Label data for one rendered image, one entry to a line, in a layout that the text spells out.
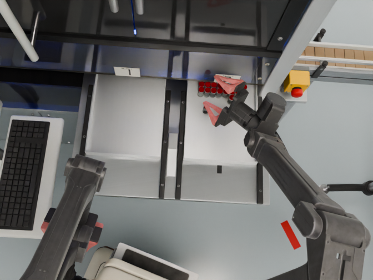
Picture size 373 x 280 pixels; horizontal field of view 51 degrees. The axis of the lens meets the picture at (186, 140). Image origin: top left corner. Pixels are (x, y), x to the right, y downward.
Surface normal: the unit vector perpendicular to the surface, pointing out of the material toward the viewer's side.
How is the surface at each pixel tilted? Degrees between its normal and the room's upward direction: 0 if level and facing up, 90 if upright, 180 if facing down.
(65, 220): 41
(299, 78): 0
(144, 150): 0
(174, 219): 0
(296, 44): 90
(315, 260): 76
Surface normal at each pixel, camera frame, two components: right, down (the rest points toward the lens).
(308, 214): -0.94, -0.26
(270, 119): 0.04, 0.58
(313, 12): -0.05, 0.95
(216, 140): 0.06, -0.30
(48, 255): 0.33, -0.79
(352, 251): 0.27, -0.13
